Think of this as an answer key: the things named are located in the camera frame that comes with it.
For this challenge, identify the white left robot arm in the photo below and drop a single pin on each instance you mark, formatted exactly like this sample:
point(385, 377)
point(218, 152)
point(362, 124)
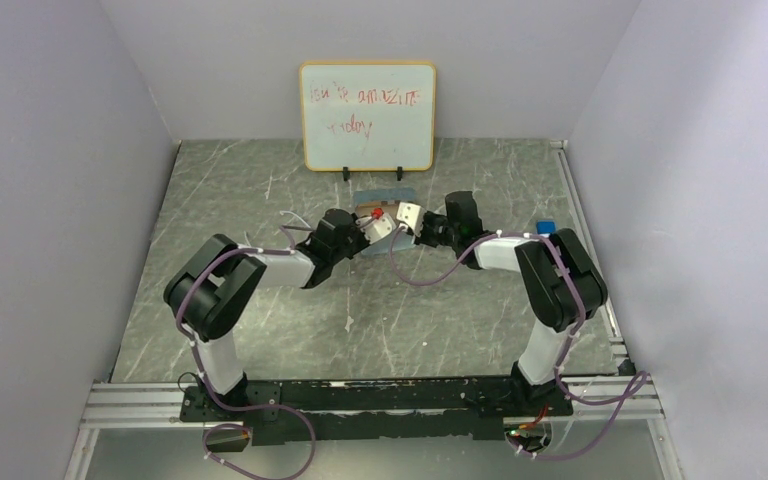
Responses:
point(211, 291)

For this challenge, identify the blue glasses case green lining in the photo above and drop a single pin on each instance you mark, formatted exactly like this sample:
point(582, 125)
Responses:
point(385, 195)

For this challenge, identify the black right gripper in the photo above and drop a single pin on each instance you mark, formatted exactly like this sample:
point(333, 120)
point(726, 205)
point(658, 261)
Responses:
point(422, 239)

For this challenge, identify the plaid glasses case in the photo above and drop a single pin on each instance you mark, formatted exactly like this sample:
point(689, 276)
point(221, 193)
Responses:
point(366, 209)

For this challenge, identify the small blue box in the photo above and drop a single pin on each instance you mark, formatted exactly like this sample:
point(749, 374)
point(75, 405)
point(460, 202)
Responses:
point(545, 227)

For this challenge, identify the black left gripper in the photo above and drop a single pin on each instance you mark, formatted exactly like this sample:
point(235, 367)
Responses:
point(364, 241)

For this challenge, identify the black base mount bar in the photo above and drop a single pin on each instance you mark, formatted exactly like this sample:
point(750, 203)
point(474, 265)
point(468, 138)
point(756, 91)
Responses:
point(480, 407)

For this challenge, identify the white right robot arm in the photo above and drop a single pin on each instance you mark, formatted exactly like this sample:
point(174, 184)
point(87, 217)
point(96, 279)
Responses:
point(563, 285)

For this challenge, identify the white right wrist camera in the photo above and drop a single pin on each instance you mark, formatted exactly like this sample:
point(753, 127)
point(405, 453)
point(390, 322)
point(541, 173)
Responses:
point(411, 216)

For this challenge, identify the light blue cloth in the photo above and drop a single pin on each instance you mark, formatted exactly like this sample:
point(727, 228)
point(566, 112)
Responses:
point(391, 242)

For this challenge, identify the yellow framed whiteboard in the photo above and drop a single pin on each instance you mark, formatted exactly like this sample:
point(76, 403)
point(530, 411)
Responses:
point(370, 116)

